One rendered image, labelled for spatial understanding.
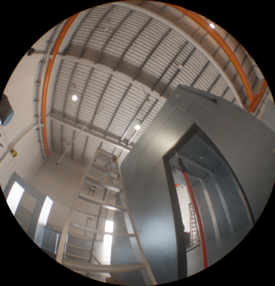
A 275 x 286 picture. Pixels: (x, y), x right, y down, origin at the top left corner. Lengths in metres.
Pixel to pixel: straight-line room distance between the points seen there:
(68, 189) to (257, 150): 11.13
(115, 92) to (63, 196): 10.05
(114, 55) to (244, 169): 7.22
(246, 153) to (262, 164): 0.14
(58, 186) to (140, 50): 12.93
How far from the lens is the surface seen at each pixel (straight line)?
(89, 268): 0.55
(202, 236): 0.86
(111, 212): 10.81
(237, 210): 4.22
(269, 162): 0.74
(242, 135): 0.80
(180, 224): 0.97
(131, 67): 6.94
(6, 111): 0.77
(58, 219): 10.43
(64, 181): 11.17
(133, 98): 7.07
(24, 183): 2.94
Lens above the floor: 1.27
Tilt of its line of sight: 52 degrees up
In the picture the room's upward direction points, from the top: 1 degrees clockwise
